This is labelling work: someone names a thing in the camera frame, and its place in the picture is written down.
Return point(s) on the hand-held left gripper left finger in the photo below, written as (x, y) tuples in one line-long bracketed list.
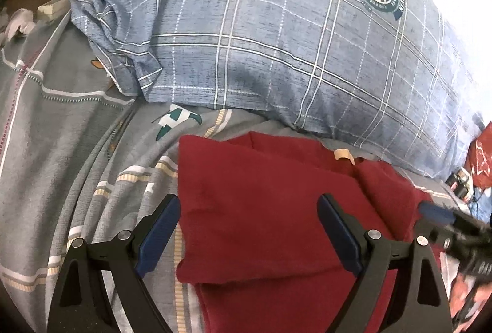
[(159, 237)]

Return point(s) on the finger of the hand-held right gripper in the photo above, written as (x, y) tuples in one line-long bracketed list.
[(436, 212)]

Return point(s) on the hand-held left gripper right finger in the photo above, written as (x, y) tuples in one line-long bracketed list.
[(340, 237)]

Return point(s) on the red garment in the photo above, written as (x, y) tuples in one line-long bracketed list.
[(269, 221)]

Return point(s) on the small black device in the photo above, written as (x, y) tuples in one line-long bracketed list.
[(459, 183)]

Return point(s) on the red patterned cloth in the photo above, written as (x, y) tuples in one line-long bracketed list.
[(481, 162)]

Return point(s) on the grey striped bed sheet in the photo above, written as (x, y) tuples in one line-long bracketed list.
[(69, 148)]

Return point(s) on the blue plaid pillow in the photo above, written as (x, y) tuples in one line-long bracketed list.
[(269, 29)]

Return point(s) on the white crumpled cloth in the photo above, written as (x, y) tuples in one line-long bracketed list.
[(15, 22)]

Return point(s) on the beige bed frame edge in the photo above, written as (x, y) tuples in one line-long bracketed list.
[(52, 7)]

